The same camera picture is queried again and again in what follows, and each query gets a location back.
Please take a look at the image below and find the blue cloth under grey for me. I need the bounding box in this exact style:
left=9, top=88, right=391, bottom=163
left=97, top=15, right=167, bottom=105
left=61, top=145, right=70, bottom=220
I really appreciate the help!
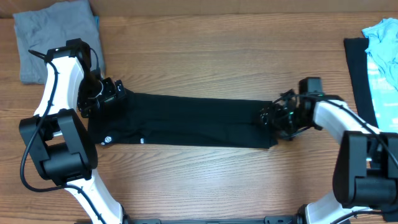
left=94, top=16, right=100, bottom=29

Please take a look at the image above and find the black garment at right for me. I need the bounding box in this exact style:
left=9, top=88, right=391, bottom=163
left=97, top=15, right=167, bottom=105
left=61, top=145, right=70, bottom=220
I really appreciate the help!
left=343, top=38, right=397, bottom=133

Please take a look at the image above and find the light blue t-shirt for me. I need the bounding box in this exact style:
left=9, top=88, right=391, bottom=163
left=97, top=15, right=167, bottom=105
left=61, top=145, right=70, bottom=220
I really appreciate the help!
left=362, top=18, right=397, bottom=133

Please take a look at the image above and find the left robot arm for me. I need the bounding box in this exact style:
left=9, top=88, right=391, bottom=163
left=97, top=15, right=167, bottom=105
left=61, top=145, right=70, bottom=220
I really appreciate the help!
left=19, top=39, right=132, bottom=223

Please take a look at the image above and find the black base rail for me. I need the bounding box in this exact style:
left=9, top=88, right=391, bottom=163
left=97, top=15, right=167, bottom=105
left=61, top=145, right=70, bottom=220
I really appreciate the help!
left=122, top=215, right=306, bottom=224

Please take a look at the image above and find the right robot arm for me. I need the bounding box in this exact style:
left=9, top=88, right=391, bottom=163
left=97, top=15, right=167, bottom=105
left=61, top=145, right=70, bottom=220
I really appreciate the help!
left=260, top=77, right=397, bottom=224

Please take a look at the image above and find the folded grey cloth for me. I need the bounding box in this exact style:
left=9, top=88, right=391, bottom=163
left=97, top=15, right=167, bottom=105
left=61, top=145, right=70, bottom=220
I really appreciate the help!
left=13, top=1, right=106, bottom=84

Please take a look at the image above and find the black t-shirt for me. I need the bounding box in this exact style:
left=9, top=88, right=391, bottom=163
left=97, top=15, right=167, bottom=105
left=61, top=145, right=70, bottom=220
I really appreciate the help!
left=88, top=90, right=277, bottom=149

